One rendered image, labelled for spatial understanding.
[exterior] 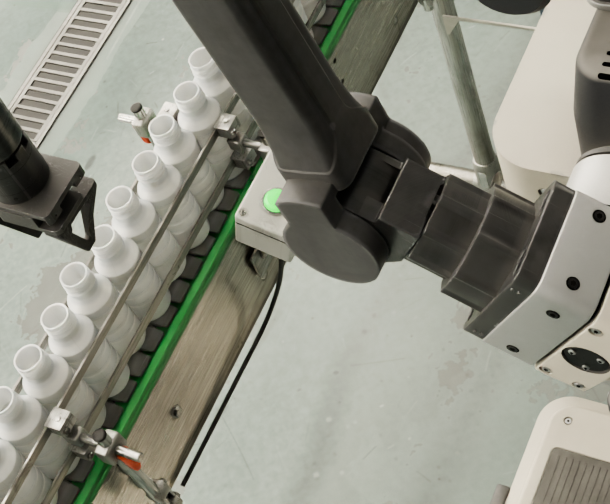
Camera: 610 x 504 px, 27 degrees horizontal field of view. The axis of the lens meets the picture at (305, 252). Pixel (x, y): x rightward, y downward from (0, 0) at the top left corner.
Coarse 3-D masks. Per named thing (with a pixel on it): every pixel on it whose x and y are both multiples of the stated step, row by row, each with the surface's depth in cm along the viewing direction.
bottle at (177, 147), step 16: (160, 128) 163; (176, 128) 161; (160, 144) 162; (176, 144) 162; (192, 144) 164; (176, 160) 163; (192, 160) 164; (208, 176) 168; (192, 192) 168; (208, 192) 169
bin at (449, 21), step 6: (540, 12) 199; (444, 18) 219; (450, 18) 218; (456, 18) 217; (462, 18) 217; (468, 18) 216; (444, 24) 220; (450, 24) 219; (486, 24) 215; (492, 24) 214; (498, 24) 214; (504, 24) 213; (510, 24) 213; (450, 30) 221; (534, 30) 211
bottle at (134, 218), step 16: (112, 192) 157; (128, 192) 158; (112, 208) 156; (128, 208) 156; (144, 208) 159; (112, 224) 160; (128, 224) 158; (144, 224) 158; (144, 240) 159; (160, 240) 161; (160, 256) 163; (176, 256) 165; (160, 272) 165
